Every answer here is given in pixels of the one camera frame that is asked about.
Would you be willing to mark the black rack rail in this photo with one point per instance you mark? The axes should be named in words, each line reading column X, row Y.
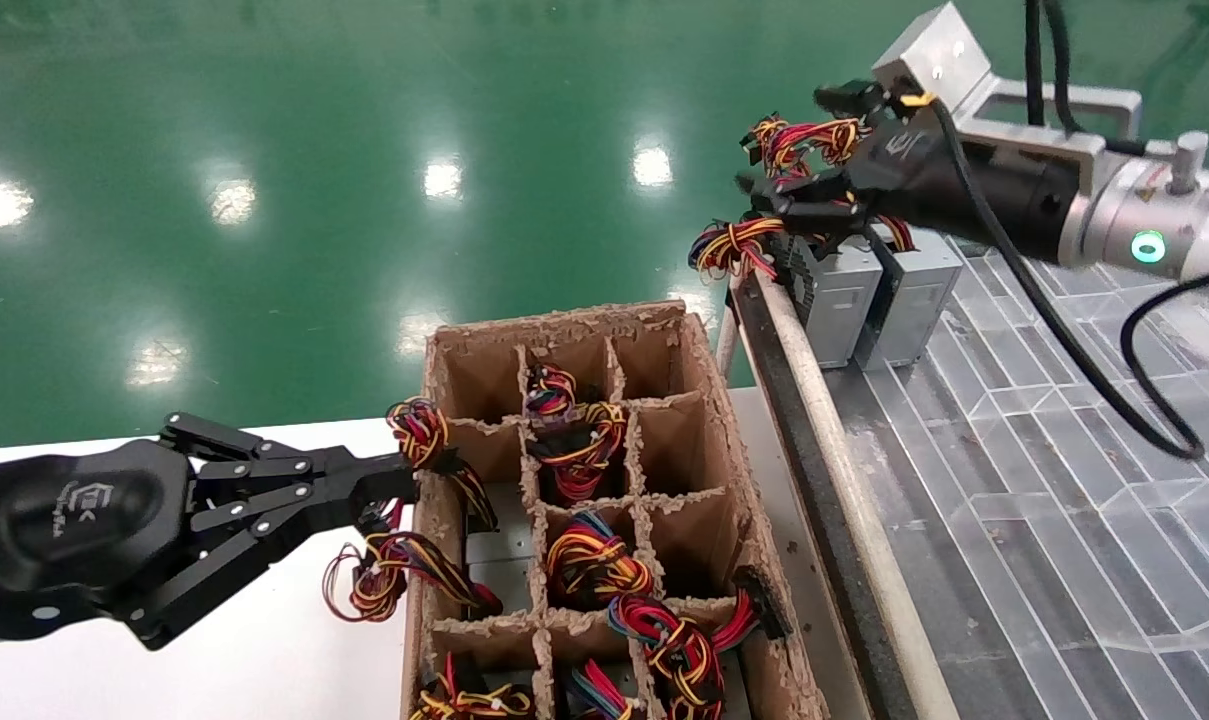
column 814, row 520

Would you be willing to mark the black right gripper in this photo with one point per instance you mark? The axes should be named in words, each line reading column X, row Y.
column 914, row 170

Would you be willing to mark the long white rack pipe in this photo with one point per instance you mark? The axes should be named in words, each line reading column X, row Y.
column 844, row 470

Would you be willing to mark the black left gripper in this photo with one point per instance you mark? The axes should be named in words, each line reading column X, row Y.
column 74, row 530

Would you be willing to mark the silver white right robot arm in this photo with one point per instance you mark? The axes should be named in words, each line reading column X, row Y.
column 1204, row 220

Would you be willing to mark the transparent plastic divider tray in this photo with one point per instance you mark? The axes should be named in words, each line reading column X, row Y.
column 1024, row 520

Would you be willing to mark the brown cardboard divider box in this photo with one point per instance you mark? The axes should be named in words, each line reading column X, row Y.
column 676, row 440

